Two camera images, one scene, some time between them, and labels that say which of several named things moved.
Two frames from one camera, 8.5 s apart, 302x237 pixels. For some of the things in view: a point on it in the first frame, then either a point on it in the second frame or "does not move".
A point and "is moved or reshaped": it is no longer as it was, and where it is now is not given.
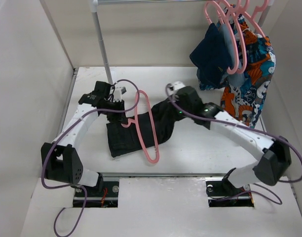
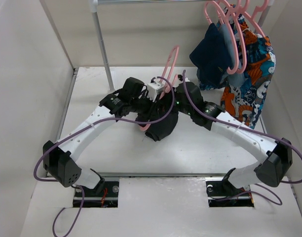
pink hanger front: x=228 y=22 does not move
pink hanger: x=135 y=120 → x=169 y=80
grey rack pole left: x=94 y=5 does not move
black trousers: x=123 y=139 is moved or reshaped
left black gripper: x=120 y=117 → x=144 y=95
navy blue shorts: x=211 y=56 does not move
